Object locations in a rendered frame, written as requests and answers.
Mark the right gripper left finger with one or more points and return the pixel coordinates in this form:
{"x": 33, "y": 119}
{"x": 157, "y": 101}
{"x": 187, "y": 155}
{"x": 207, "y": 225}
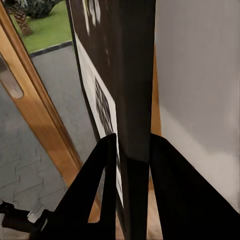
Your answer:
{"x": 70, "y": 219}

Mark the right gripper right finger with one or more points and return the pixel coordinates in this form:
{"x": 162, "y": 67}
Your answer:
{"x": 189, "y": 207}

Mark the door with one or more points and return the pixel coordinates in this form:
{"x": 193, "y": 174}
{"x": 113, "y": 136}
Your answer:
{"x": 46, "y": 135}

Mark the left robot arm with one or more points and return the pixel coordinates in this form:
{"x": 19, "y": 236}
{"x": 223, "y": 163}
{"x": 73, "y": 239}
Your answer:
{"x": 25, "y": 221}

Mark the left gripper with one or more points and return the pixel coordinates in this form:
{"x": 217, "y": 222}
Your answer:
{"x": 24, "y": 225}

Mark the poster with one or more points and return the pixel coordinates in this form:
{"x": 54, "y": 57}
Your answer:
{"x": 114, "y": 48}

